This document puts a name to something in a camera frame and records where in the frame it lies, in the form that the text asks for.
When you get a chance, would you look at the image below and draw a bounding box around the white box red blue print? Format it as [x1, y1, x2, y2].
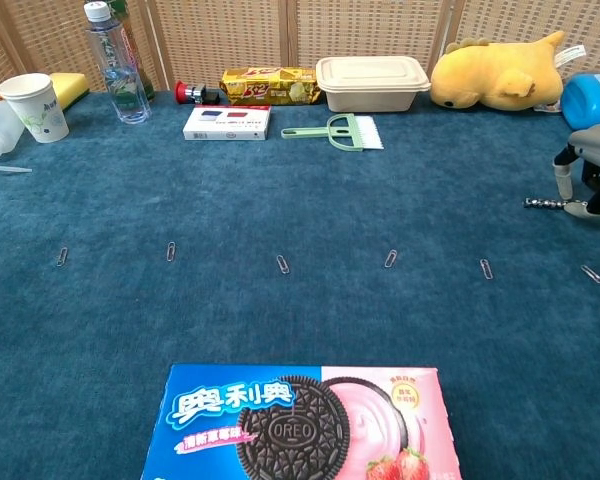
[182, 104, 272, 142]

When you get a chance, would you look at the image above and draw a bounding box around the white paper cup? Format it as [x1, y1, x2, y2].
[0, 72, 71, 145]

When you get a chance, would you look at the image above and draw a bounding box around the yellow plush toy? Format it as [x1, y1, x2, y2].
[429, 30, 587, 112]

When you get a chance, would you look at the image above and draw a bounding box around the beige lidded lunch box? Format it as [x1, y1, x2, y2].
[315, 55, 432, 114]

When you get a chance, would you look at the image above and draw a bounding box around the wicker folding screen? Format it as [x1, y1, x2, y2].
[0, 0, 600, 94]

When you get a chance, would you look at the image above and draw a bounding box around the blue carpet table cover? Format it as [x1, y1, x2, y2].
[0, 89, 600, 480]

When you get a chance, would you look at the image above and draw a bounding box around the green white hand brush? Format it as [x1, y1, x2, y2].
[280, 113, 385, 153]

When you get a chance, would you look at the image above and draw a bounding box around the green label tea bottle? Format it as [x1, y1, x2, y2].
[107, 0, 157, 101]

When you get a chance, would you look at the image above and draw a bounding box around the yellow sponge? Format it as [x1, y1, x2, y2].
[48, 72, 91, 112]

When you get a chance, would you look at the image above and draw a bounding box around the blue pink Oreo box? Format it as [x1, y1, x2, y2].
[140, 363, 464, 480]

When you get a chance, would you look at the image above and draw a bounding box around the yellow biscuit pack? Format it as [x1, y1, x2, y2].
[219, 66, 322, 107]

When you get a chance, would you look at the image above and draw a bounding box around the clear plastic water bottle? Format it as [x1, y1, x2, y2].
[83, 0, 152, 126]

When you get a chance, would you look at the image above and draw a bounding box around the silver bead chain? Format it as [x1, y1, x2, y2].
[523, 197, 571, 210]

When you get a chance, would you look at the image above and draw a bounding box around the red emergency stop button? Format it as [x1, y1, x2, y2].
[174, 79, 221, 105]

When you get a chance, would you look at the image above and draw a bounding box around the blue detergent bottle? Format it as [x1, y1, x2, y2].
[559, 73, 600, 132]

